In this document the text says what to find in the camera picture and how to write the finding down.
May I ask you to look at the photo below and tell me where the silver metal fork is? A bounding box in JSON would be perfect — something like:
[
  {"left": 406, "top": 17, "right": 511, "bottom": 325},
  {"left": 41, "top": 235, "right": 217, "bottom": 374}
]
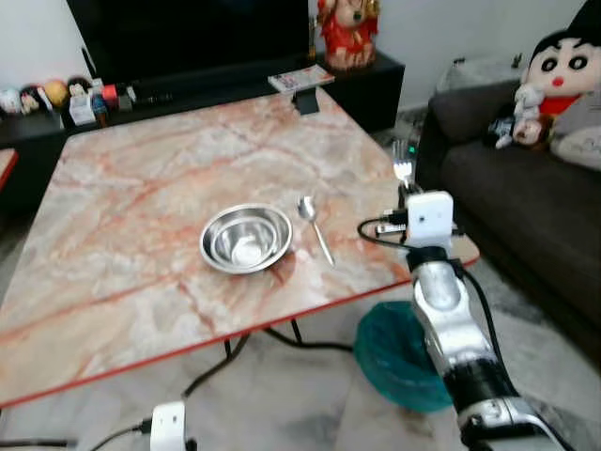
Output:
[{"left": 392, "top": 139, "right": 415, "bottom": 187}]

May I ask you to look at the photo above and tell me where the silver metal spoon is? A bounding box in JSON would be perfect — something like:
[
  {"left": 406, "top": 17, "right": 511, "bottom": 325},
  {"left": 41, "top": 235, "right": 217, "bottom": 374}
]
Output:
[{"left": 297, "top": 195, "right": 336, "bottom": 267}]

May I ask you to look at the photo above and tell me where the dark brown sofa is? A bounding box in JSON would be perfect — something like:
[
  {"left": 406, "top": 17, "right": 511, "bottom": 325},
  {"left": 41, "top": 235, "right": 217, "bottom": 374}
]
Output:
[{"left": 417, "top": 79, "right": 601, "bottom": 369}]

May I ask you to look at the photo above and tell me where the small black stand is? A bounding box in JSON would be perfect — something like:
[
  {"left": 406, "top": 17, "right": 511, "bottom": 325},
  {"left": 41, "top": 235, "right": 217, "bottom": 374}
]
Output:
[{"left": 292, "top": 87, "right": 323, "bottom": 117}]

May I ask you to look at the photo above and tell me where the pale bag behind sofa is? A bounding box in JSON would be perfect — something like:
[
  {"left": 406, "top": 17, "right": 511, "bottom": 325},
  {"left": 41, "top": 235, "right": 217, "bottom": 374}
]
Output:
[{"left": 439, "top": 54, "right": 529, "bottom": 92}]

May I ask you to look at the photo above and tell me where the teal plastic basket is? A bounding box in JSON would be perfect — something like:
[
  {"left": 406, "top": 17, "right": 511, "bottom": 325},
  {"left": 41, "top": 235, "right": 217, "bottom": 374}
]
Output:
[{"left": 353, "top": 300, "right": 457, "bottom": 413}]

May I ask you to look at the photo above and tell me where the small white plush toy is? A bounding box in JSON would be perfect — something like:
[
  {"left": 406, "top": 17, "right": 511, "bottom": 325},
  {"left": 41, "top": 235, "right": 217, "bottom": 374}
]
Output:
[{"left": 494, "top": 84, "right": 549, "bottom": 151}]

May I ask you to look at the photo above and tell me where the stainless steel bowl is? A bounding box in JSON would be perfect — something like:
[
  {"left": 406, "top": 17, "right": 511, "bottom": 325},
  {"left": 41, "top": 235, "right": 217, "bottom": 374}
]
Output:
[{"left": 199, "top": 203, "right": 294, "bottom": 275}]

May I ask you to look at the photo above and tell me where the red and gold plush doll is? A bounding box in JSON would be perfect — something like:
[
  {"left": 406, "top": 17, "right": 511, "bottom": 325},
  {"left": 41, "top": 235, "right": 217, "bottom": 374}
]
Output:
[{"left": 316, "top": 0, "right": 382, "bottom": 72}]

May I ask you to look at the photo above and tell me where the grey round plush toy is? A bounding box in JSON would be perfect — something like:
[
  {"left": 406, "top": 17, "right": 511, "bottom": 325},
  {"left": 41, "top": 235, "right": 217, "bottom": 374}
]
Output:
[{"left": 548, "top": 92, "right": 601, "bottom": 171}]

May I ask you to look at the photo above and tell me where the cartoon boy plush toy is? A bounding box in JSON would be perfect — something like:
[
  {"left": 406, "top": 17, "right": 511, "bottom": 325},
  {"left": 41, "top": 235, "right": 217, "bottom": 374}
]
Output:
[{"left": 515, "top": 29, "right": 601, "bottom": 121}]

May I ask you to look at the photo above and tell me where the black remote control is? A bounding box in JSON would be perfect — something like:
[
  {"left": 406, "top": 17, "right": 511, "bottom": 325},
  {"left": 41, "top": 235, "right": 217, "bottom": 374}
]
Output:
[{"left": 135, "top": 91, "right": 177, "bottom": 104}]

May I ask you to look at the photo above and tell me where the black flat television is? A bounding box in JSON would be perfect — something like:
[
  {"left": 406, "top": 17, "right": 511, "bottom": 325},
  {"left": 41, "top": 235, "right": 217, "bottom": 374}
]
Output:
[{"left": 66, "top": 0, "right": 312, "bottom": 83}]

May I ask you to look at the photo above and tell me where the yellow round figurine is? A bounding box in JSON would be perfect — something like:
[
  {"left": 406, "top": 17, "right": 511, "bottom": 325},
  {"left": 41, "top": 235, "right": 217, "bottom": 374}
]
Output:
[{"left": 43, "top": 79, "right": 69, "bottom": 107}]

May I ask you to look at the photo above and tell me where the black haired small figurine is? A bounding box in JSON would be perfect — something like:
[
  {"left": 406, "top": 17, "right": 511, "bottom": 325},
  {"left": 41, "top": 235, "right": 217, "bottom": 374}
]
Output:
[{"left": 21, "top": 86, "right": 44, "bottom": 115}]

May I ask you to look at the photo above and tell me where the red edged furniture piece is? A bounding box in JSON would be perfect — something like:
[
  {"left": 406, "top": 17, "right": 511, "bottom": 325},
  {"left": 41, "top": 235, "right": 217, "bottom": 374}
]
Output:
[{"left": 0, "top": 148, "right": 19, "bottom": 191}]

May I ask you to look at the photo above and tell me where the white small figurine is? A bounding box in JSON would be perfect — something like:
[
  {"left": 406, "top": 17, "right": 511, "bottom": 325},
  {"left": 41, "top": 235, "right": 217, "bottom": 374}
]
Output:
[{"left": 0, "top": 89, "right": 23, "bottom": 117}]

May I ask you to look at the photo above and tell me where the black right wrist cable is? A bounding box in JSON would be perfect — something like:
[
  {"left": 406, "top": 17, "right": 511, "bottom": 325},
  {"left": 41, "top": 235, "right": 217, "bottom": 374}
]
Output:
[{"left": 357, "top": 218, "right": 410, "bottom": 249}]

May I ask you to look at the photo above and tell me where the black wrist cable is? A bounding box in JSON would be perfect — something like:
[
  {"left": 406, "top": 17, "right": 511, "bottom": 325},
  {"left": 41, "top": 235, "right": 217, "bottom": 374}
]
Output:
[
  {"left": 357, "top": 218, "right": 410, "bottom": 249},
  {"left": 0, "top": 420, "right": 153, "bottom": 451}
]

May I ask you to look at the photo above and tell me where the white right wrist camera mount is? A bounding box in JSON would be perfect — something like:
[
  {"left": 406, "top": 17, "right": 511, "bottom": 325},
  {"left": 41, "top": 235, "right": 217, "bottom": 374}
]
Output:
[{"left": 405, "top": 191, "right": 456, "bottom": 250}]

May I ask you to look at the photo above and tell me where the black metal table frame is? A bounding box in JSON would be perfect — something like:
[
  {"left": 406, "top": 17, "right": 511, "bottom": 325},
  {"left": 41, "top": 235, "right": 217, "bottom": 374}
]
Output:
[{"left": 182, "top": 318, "right": 356, "bottom": 398}]

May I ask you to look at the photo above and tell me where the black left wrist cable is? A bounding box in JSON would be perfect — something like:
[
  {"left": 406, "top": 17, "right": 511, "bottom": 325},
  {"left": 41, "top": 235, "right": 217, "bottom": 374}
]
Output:
[{"left": 0, "top": 420, "right": 153, "bottom": 451}]

